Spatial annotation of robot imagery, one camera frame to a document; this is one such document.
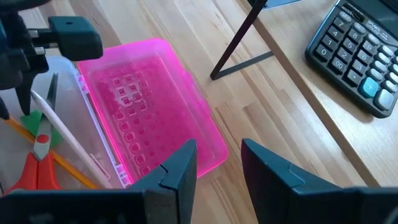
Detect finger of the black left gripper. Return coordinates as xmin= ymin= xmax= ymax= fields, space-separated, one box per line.
xmin=0 ymin=96 xmax=10 ymax=121
xmin=14 ymin=70 xmax=34 ymax=116

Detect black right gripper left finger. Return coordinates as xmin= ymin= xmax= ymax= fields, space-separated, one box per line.
xmin=0 ymin=139 xmax=198 ymax=224

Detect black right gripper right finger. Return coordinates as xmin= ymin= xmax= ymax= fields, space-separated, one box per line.
xmin=241 ymin=139 xmax=398 ymax=224

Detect green wedge eraser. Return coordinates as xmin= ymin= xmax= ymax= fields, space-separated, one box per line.
xmin=20 ymin=109 xmax=63 ymax=148

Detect orange-handled scissors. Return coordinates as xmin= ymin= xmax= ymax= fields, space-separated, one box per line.
xmin=3 ymin=73 xmax=62 ymax=195

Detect yellow pencil red eraser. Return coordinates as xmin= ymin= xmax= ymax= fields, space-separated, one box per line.
xmin=3 ymin=117 xmax=100 ymax=190

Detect clear pencil box pink lid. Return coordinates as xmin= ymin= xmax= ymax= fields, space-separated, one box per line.
xmin=0 ymin=37 xmax=230 ymax=191

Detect raised wooden shelf board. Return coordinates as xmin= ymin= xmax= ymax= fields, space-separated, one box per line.
xmin=238 ymin=0 xmax=398 ymax=187

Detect black desk calculator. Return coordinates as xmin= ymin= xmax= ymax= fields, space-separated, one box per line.
xmin=305 ymin=0 xmax=398 ymax=119

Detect black shelf post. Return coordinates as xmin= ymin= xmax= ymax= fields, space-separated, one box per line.
xmin=210 ymin=0 xmax=275 ymax=81

